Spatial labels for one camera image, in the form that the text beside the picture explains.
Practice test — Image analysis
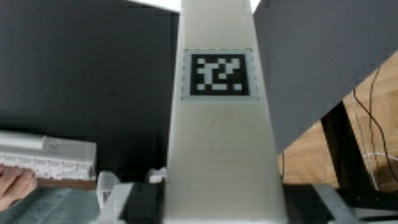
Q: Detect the white keyboard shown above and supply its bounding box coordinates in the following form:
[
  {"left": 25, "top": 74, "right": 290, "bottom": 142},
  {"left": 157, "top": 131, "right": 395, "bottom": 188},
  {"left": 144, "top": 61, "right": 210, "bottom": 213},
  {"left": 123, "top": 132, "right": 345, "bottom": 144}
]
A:
[{"left": 0, "top": 130, "right": 96, "bottom": 181}]

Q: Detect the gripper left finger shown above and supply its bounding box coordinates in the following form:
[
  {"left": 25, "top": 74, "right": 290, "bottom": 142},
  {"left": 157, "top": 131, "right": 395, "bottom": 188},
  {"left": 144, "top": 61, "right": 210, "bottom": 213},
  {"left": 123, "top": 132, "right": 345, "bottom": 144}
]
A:
[{"left": 89, "top": 171, "right": 160, "bottom": 224}]

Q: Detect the human hand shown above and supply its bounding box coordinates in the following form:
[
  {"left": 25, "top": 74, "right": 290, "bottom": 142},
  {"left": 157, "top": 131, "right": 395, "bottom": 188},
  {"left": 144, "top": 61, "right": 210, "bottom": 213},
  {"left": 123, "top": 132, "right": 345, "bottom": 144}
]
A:
[{"left": 0, "top": 165, "right": 38, "bottom": 211}]

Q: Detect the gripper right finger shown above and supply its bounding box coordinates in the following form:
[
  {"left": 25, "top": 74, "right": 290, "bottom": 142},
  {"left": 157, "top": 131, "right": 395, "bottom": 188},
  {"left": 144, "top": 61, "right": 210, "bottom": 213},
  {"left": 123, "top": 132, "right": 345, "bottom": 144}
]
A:
[{"left": 285, "top": 184, "right": 398, "bottom": 224}]

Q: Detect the white desk leg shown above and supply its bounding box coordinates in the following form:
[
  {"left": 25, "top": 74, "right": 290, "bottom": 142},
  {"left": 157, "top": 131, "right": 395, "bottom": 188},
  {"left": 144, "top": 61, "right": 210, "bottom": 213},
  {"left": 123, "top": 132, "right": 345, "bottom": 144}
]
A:
[{"left": 164, "top": 0, "right": 288, "bottom": 224}]

